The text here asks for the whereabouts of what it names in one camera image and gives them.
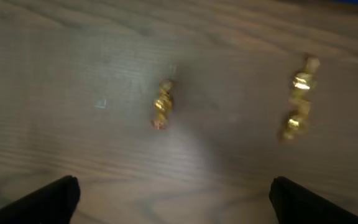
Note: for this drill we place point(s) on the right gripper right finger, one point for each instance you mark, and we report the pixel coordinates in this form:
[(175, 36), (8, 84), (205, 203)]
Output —
[(303, 207)]

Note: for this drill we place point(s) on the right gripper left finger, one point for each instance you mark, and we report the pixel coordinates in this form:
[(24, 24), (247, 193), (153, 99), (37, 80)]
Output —
[(39, 205)]

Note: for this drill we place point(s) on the gold candy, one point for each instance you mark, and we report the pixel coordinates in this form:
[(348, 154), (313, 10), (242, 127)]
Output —
[(294, 123), (303, 81), (163, 104)]

